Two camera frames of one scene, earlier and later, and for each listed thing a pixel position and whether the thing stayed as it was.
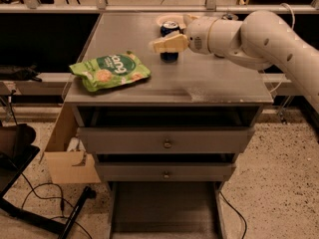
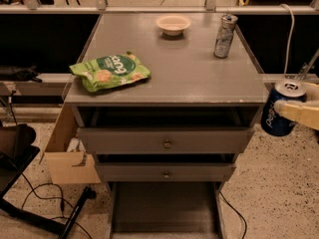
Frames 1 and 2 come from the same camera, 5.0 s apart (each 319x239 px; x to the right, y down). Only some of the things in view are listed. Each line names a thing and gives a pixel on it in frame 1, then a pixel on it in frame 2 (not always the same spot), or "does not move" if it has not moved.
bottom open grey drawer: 167,210 does not move
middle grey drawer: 163,172 does not move
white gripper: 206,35 → 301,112
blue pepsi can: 164,29 → 271,121
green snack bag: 109,70 does not move
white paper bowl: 169,17 does not move
